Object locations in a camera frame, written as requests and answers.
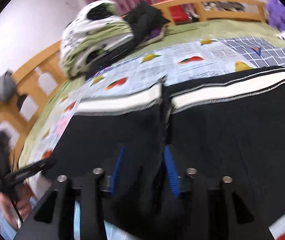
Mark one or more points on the green bed blanket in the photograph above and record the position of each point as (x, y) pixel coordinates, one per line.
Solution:
(207, 30)

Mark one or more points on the person left hand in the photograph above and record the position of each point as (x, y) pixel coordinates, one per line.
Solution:
(23, 205)

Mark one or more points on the grey cloth on headboard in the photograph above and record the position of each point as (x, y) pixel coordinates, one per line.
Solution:
(8, 87)

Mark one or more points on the wooden bed frame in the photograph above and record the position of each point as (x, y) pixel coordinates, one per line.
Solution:
(26, 77)

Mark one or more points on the black pants white waistband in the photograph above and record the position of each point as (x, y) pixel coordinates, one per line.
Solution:
(227, 138)

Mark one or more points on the folded white green quilt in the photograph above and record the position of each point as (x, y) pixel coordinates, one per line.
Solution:
(96, 31)

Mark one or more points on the black clothes pile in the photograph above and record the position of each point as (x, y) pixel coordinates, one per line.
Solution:
(143, 19)

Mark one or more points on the fruit print bed sheet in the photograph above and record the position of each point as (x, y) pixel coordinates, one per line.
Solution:
(185, 142)

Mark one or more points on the purple plush toy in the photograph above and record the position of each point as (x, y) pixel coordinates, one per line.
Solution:
(276, 14)

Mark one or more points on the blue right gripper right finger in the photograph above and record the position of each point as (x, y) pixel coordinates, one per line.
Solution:
(171, 171)

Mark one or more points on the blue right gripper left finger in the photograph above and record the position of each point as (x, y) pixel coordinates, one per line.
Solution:
(115, 173)

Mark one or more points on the red chair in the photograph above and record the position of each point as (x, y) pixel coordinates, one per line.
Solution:
(178, 14)

